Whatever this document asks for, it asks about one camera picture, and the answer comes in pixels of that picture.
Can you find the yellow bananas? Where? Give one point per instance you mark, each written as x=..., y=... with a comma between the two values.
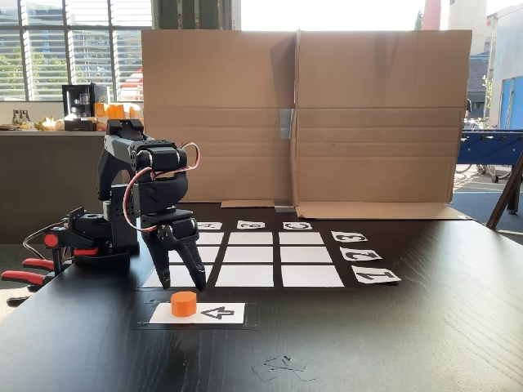
x=49, y=123

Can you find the blue foosball table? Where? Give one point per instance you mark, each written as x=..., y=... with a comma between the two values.
x=490, y=149

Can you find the dark wooden easel leg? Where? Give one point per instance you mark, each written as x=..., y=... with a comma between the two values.
x=506, y=192

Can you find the brown cardboard screen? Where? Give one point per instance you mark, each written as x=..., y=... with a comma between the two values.
x=367, y=122

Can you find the paper sheet letter C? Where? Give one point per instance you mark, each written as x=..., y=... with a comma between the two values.
x=297, y=225

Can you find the black red clamp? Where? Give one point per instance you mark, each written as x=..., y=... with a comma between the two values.
x=51, y=240
x=24, y=277

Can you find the grey counter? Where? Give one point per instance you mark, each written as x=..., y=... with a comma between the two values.
x=41, y=175

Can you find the paper sheet letter B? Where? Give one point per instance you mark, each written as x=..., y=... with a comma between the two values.
x=251, y=225

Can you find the white nine-square grid sheet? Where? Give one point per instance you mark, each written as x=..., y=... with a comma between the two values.
x=253, y=261

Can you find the paper sheet number 2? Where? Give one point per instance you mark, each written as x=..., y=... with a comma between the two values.
x=361, y=254

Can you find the round orange token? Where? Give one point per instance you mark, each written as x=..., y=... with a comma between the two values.
x=184, y=305

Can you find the paper sheet number 1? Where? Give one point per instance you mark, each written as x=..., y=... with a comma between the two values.
x=376, y=274

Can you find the long grey tape strip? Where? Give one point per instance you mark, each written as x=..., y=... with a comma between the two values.
x=287, y=124

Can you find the white arrow paper sheet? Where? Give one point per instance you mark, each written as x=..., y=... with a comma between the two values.
x=229, y=314

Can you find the clear tape scraps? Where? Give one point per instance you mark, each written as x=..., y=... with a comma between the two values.
x=282, y=367

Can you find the short grey tape strip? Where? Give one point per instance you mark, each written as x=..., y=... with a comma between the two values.
x=284, y=207

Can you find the black coffee machine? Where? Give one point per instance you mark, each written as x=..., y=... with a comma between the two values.
x=81, y=102

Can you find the small bottles set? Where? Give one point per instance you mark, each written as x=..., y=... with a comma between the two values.
x=21, y=118

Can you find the paper sheet number 3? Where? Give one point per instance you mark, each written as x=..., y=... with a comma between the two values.
x=349, y=237

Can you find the paper sheet letter A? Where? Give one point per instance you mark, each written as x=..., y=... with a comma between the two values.
x=210, y=225

